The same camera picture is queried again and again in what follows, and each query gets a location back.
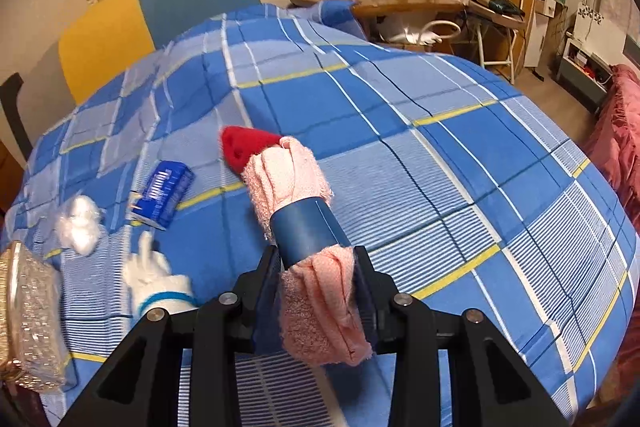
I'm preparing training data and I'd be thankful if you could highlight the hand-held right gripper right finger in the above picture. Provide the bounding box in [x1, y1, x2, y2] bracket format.
[352, 246, 571, 427]

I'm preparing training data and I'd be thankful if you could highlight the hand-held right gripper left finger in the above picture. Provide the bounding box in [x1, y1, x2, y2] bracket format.
[59, 244, 284, 427]

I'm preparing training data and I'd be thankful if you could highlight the pink towel roll blue band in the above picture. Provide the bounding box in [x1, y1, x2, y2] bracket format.
[241, 136, 373, 368]

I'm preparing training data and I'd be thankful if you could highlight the white knitted glove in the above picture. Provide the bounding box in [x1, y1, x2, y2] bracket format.
[122, 232, 198, 315]

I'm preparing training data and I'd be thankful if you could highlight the blue tissue packet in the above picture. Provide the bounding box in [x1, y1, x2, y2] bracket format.
[131, 160, 196, 230]

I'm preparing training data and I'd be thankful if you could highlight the red plush toy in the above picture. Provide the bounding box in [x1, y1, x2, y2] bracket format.
[220, 126, 283, 172]

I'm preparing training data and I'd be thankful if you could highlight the blue plaid blanket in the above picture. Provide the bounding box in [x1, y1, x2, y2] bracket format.
[0, 0, 640, 427]

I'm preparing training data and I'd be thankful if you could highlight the silver embossed tissue box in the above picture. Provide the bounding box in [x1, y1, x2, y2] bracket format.
[0, 241, 71, 393]

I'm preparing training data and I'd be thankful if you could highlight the red fringed blanket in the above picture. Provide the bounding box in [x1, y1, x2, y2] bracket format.
[582, 64, 640, 408]

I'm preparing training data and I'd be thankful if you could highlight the white cabinet with leaf decal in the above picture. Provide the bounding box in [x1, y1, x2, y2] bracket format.
[572, 2, 627, 58]

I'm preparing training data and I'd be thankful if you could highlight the white bag with round handle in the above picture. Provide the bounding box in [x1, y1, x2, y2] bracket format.
[385, 19, 463, 46]

